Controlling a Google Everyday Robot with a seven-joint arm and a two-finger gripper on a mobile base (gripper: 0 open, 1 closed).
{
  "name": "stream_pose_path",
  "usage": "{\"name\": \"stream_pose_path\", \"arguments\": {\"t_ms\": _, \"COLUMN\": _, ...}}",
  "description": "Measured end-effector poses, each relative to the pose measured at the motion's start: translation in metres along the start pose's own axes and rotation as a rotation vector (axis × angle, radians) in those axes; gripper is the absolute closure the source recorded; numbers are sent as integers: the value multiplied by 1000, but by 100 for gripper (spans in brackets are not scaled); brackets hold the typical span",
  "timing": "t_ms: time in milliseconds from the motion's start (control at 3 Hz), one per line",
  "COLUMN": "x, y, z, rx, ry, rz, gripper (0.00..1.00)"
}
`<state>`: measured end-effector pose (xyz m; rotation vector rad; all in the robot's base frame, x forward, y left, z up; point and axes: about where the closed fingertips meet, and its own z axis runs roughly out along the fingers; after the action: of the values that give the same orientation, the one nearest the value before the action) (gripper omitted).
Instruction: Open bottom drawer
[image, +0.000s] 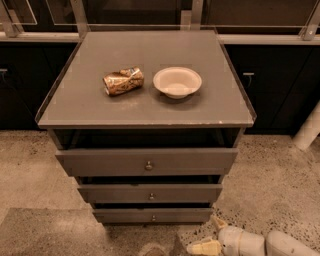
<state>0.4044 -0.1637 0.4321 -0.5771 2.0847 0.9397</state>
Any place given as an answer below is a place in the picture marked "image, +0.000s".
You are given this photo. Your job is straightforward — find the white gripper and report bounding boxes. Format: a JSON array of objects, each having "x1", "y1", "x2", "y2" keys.
[{"x1": 187, "y1": 215, "x2": 265, "y2": 256}]

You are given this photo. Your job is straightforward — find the grey bottom drawer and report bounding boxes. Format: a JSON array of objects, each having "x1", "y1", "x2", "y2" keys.
[{"x1": 93, "y1": 208, "x2": 212, "y2": 224}]

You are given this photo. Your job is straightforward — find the grey drawer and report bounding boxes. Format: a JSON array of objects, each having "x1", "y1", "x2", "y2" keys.
[
  {"x1": 93, "y1": 208, "x2": 212, "y2": 224},
  {"x1": 56, "y1": 148, "x2": 238, "y2": 177},
  {"x1": 78, "y1": 184, "x2": 222, "y2": 203}
]

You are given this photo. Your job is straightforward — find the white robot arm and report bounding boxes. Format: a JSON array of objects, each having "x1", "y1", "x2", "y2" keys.
[{"x1": 187, "y1": 216, "x2": 320, "y2": 256}]

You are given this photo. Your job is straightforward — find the grey middle drawer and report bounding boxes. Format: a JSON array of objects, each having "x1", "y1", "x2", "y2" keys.
[{"x1": 78, "y1": 184, "x2": 222, "y2": 203}]

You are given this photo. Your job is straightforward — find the grey drawer cabinet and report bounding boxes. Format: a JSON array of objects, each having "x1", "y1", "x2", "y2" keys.
[{"x1": 36, "y1": 31, "x2": 256, "y2": 213}]

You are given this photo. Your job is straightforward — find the grey top drawer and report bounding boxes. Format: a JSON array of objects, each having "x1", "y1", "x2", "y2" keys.
[{"x1": 56, "y1": 148, "x2": 238, "y2": 177}]

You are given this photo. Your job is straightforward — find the white paper bowl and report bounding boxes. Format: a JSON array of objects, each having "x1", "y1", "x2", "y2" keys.
[{"x1": 153, "y1": 67, "x2": 202, "y2": 99}]

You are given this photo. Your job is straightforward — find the black background cabinets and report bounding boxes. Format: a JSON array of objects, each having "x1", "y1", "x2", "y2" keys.
[{"x1": 0, "y1": 42, "x2": 320, "y2": 135}]

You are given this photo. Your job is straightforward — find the crushed brown soda can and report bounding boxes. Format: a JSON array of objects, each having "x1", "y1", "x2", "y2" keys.
[{"x1": 103, "y1": 67, "x2": 144, "y2": 96}]

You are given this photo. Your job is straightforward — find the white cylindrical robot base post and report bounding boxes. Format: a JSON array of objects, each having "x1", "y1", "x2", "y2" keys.
[{"x1": 293, "y1": 101, "x2": 320, "y2": 150}]

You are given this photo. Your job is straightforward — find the metal railing frame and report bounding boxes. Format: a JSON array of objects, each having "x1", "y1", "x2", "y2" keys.
[{"x1": 0, "y1": 0, "x2": 320, "y2": 46}]

